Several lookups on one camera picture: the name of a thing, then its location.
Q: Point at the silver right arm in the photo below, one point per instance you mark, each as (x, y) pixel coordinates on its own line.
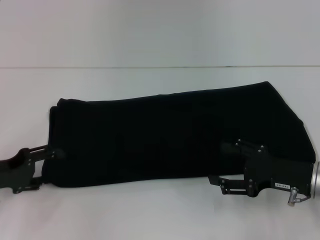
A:
(315, 181)

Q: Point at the black shirt with FREE print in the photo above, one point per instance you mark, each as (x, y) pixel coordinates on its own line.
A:
(162, 137)

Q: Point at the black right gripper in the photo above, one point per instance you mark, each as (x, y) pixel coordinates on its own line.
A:
(280, 175)

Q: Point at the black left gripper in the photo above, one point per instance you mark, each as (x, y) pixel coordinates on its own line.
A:
(15, 170)

